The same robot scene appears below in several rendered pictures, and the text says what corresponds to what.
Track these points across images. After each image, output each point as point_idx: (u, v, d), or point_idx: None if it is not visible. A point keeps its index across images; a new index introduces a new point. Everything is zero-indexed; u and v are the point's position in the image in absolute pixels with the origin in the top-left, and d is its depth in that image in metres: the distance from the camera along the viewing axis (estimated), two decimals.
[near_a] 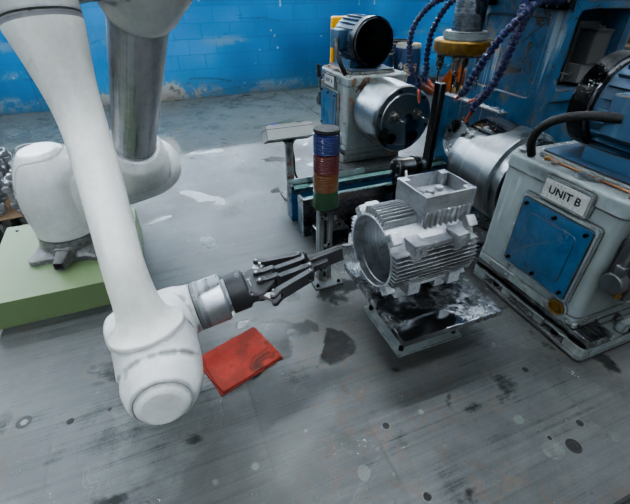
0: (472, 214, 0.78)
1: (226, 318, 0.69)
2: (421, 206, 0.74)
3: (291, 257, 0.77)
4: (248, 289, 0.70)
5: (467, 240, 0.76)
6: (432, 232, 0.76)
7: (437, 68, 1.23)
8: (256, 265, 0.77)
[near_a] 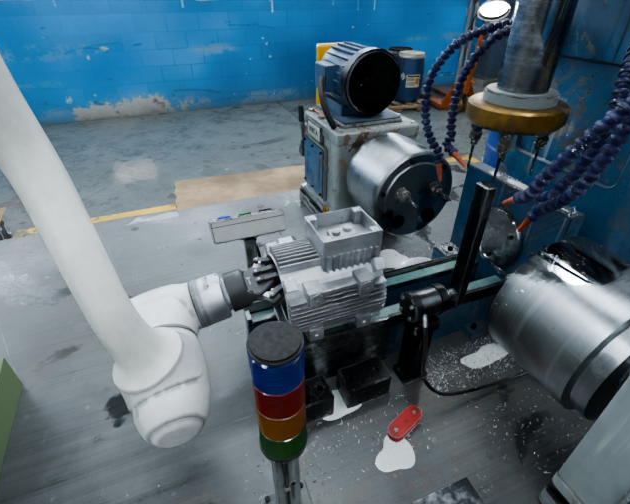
0: (380, 257, 0.73)
1: (225, 317, 0.70)
2: (321, 250, 0.70)
3: None
4: (247, 288, 0.71)
5: (371, 286, 0.71)
6: (335, 276, 0.72)
7: (472, 142, 0.79)
8: (256, 264, 0.78)
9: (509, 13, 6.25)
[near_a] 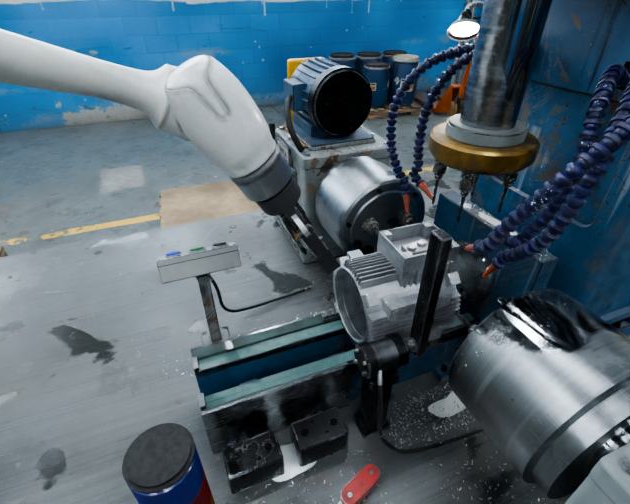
0: (455, 272, 0.75)
1: (265, 194, 0.60)
2: (400, 265, 0.71)
3: None
4: (293, 202, 0.64)
5: (448, 301, 0.73)
6: (411, 291, 0.74)
7: (436, 177, 0.73)
8: None
9: None
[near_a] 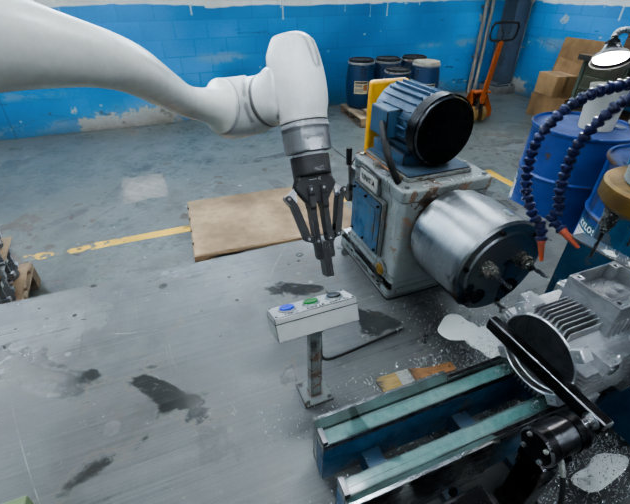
0: None
1: (284, 150, 0.73)
2: (610, 315, 0.66)
3: (335, 225, 0.76)
4: (303, 176, 0.72)
5: None
6: (615, 341, 0.68)
7: (603, 230, 0.64)
8: (339, 188, 0.76)
9: (524, 19, 6.10)
